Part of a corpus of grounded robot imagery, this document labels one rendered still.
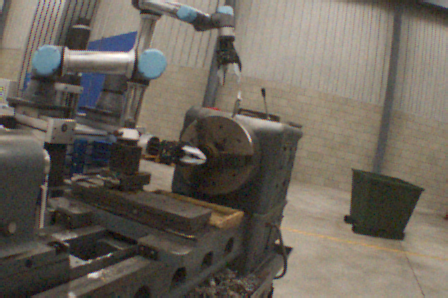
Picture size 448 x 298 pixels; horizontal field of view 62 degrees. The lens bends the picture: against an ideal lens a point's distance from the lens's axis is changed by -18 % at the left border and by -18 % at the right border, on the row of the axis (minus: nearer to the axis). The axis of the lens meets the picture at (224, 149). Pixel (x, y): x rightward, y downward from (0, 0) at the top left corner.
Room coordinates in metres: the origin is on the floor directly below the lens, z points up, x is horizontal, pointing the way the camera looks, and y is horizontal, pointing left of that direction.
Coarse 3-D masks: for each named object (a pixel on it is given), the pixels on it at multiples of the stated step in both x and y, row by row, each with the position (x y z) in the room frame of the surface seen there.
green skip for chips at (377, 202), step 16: (352, 176) 6.87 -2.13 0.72; (368, 176) 5.74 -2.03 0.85; (384, 176) 6.85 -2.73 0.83; (352, 192) 6.73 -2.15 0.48; (368, 192) 5.67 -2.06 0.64; (384, 192) 5.63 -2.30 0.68; (400, 192) 5.61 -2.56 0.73; (416, 192) 5.58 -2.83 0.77; (352, 208) 6.58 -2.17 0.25; (368, 208) 5.70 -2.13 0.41; (384, 208) 5.68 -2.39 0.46; (400, 208) 5.65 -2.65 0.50; (368, 224) 5.75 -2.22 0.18; (384, 224) 5.72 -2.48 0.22; (400, 224) 5.70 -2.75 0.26
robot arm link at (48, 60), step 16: (48, 48) 1.42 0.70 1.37; (64, 48) 1.48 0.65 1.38; (32, 64) 1.42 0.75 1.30; (48, 64) 1.43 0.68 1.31; (64, 64) 1.46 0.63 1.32; (80, 64) 1.50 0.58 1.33; (96, 64) 1.53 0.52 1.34; (112, 64) 1.55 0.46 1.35; (128, 64) 1.58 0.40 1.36; (144, 64) 1.57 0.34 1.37; (160, 64) 1.61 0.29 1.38
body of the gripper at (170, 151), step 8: (152, 136) 1.61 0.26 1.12; (152, 144) 1.60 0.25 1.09; (160, 144) 1.56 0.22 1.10; (168, 144) 1.55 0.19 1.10; (176, 144) 1.55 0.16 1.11; (152, 152) 1.56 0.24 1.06; (160, 152) 1.55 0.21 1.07; (168, 152) 1.56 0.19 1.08; (176, 152) 1.57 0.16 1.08; (168, 160) 1.59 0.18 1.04; (176, 160) 1.57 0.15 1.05
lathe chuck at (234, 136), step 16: (192, 128) 1.80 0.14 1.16; (224, 128) 1.76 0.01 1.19; (240, 128) 1.74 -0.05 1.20; (224, 144) 1.76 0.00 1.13; (240, 144) 1.74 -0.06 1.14; (256, 144) 1.79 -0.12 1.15; (256, 160) 1.77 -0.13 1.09; (208, 176) 1.77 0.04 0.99; (224, 176) 1.75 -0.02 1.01; (240, 176) 1.73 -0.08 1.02; (208, 192) 1.77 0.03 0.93; (224, 192) 1.75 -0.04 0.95
